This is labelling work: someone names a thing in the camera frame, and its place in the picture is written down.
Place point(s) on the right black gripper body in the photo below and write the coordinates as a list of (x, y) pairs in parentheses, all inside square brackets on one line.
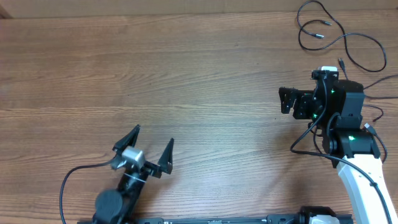
[(305, 109)]

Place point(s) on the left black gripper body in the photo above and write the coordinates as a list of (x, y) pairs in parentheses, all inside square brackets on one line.
[(150, 169)]

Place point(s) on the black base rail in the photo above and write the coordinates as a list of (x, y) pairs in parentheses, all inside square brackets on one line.
[(306, 214)]

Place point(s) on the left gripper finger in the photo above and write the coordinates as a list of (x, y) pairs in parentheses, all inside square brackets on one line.
[(166, 161), (128, 140)]

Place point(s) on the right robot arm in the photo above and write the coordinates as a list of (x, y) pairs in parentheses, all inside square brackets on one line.
[(335, 107)]

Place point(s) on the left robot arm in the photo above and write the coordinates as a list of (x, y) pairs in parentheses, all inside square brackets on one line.
[(117, 205)]

